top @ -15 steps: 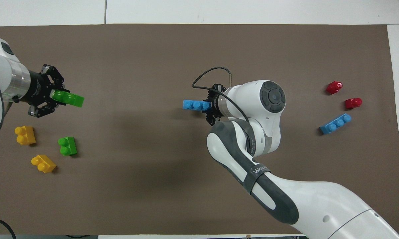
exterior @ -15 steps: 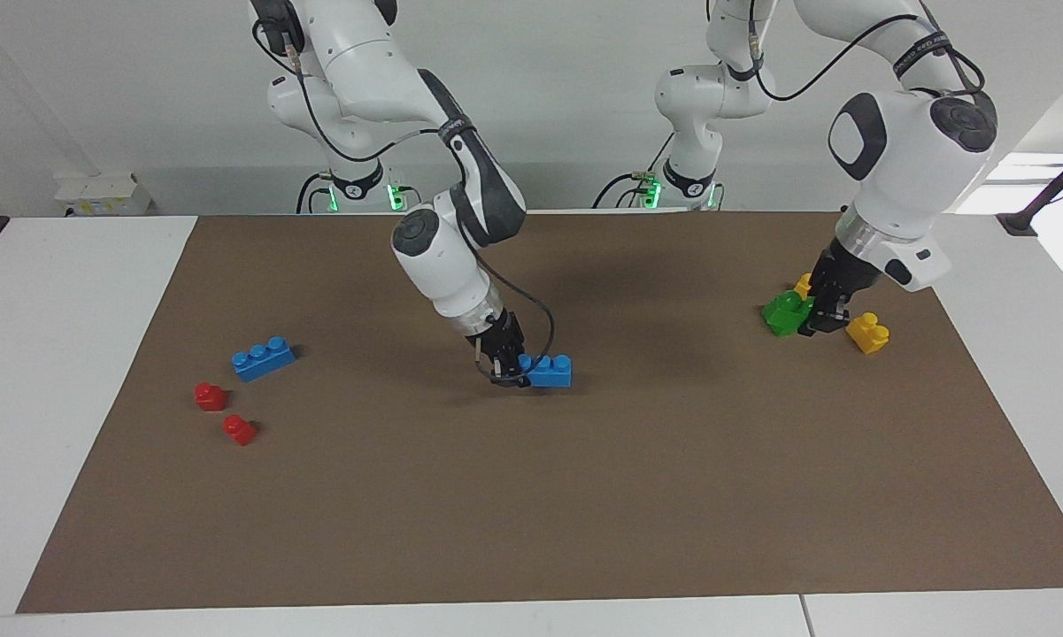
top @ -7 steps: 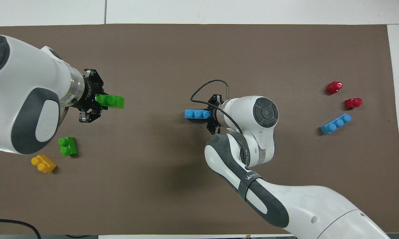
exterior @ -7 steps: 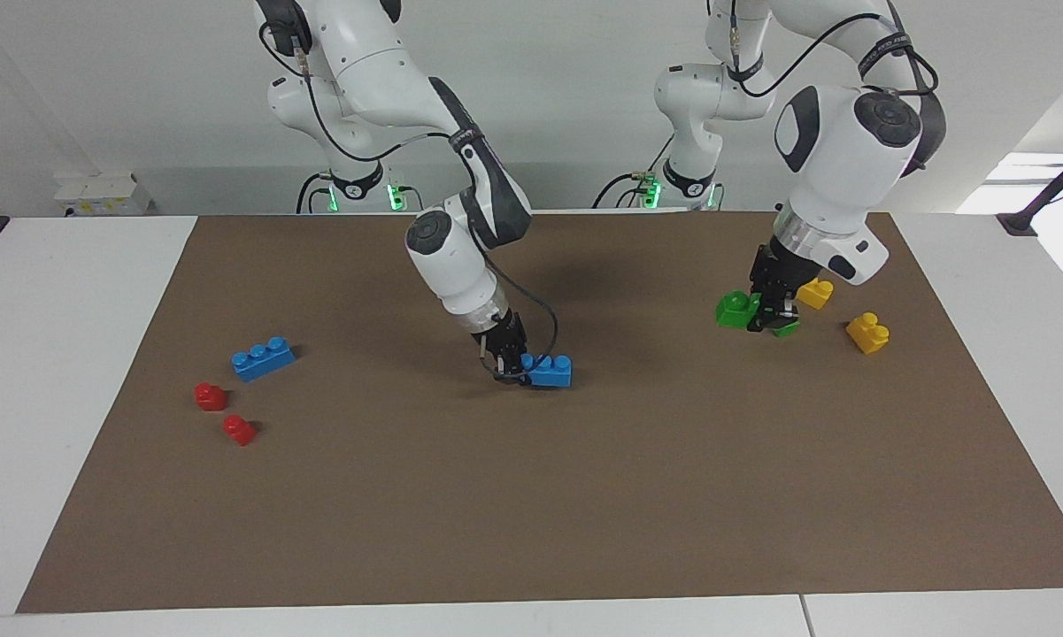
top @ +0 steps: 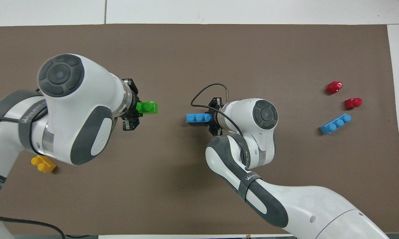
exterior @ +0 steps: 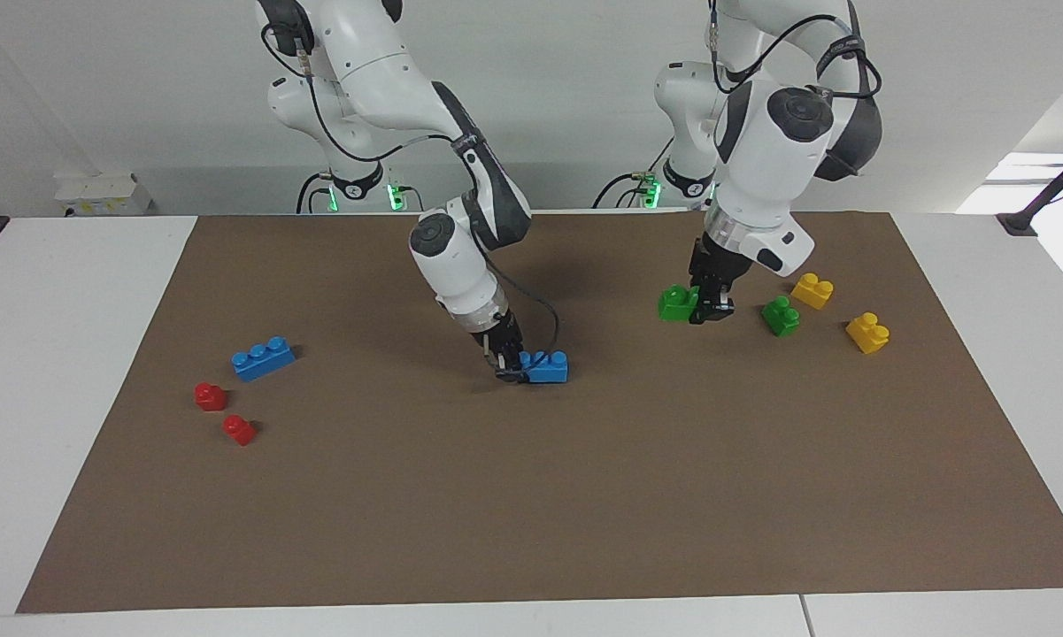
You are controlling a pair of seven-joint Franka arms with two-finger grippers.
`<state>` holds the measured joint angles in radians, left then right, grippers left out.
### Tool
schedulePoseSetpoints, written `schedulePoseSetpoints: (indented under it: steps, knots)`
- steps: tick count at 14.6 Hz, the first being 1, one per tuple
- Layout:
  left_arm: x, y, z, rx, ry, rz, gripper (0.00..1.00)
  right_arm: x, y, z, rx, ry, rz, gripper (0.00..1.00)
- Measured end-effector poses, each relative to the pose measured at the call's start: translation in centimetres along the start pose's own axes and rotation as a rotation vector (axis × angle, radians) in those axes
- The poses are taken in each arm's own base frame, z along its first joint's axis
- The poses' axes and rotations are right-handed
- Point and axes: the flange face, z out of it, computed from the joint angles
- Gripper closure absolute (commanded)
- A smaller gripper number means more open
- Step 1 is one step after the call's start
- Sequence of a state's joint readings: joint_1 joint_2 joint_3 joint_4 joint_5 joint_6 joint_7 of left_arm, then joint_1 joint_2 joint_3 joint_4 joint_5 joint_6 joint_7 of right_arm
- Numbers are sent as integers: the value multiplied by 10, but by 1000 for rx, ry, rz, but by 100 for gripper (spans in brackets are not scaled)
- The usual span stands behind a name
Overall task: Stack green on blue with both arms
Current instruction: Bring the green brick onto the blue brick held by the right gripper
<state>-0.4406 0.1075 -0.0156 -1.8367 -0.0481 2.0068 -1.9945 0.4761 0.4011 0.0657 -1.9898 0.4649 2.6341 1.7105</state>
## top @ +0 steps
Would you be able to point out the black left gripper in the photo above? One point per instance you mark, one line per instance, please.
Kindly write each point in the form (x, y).
(133, 87)

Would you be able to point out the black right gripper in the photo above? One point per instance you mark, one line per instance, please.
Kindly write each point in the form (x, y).
(216, 119)

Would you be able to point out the green two-stud brick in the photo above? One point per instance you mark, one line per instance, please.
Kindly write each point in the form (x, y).
(148, 107)

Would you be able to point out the blue three-stud brick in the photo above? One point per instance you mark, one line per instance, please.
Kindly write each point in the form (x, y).
(198, 118)
(335, 124)

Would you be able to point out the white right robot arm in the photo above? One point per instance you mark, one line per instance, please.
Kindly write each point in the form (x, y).
(285, 202)

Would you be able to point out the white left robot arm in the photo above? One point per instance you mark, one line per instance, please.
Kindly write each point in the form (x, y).
(86, 109)

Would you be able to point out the brown table mat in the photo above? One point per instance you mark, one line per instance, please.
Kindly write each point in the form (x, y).
(199, 56)

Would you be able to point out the yellow two-stud brick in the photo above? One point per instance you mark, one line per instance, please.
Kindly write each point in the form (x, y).
(45, 164)

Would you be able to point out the red one-stud brick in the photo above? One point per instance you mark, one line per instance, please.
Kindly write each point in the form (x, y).
(334, 87)
(353, 103)

